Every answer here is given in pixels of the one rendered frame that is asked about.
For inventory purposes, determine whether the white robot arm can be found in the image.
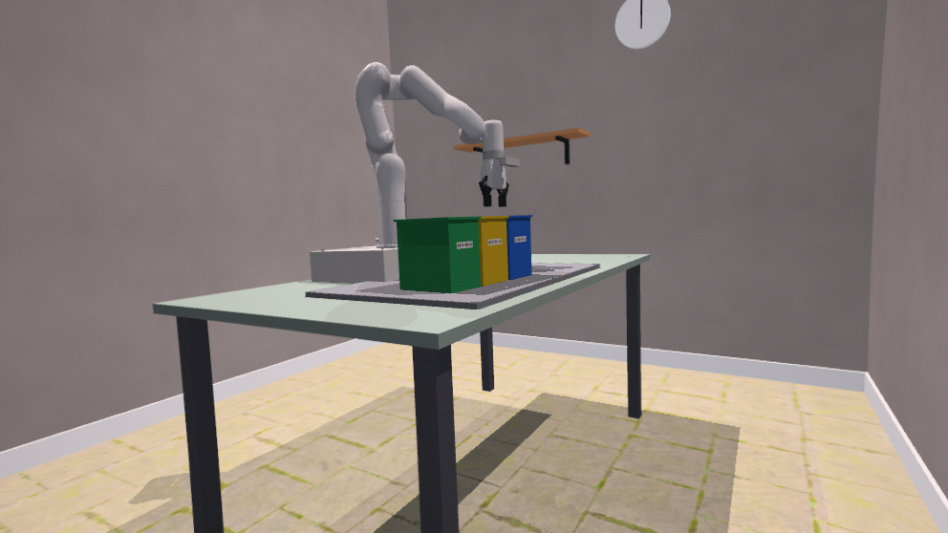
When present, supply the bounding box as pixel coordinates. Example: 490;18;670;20
355;62;520;248

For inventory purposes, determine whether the yellow open-top bin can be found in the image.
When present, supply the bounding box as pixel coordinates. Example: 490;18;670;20
478;216;508;287

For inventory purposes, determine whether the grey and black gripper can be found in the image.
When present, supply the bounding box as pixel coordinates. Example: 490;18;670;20
479;159;509;207

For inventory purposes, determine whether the blue open bin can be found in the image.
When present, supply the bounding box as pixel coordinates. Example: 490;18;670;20
506;215;532;280

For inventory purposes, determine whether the green bin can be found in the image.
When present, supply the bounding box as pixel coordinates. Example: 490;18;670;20
397;217;481;293

